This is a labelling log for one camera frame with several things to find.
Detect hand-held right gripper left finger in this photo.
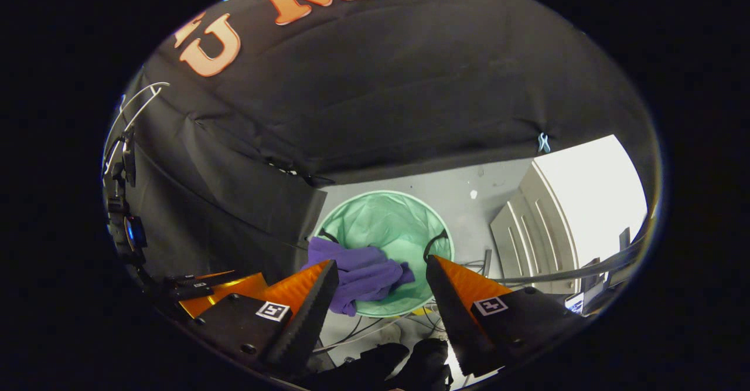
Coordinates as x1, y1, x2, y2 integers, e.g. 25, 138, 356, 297
193, 259, 340, 380

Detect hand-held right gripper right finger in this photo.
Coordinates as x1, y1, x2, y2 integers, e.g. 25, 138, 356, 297
425, 254, 587, 378

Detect purple shirt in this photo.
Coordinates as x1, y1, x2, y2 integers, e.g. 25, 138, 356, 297
301, 237, 416, 317

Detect green mesh laundry hamper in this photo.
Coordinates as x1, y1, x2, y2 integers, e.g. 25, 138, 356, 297
313, 190, 455, 319

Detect white plastic hanger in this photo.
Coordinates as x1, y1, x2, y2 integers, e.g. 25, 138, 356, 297
103, 81, 171, 175

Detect person's black shoe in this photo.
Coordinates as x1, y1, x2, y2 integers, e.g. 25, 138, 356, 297
387, 338, 453, 391
304, 342, 411, 391

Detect white cabinet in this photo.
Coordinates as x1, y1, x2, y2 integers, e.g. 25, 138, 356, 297
489, 134, 649, 295

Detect black backdrop cloth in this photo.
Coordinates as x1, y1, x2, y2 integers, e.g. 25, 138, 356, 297
103, 0, 663, 287

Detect grey floor cables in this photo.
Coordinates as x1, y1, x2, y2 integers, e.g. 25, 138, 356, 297
312, 314, 449, 358

